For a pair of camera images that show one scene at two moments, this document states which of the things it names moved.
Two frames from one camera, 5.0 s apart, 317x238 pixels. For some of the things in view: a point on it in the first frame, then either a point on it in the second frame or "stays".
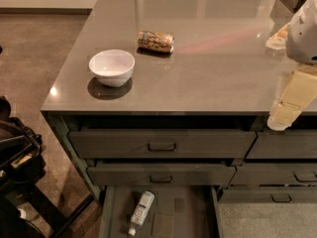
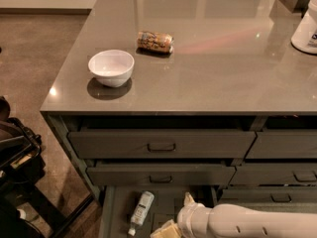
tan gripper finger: x=278 y=40 -> x=193 y=219
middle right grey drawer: x=274 y=174 stays
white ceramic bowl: x=112 y=67 stays
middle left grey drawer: x=159 y=176 stays
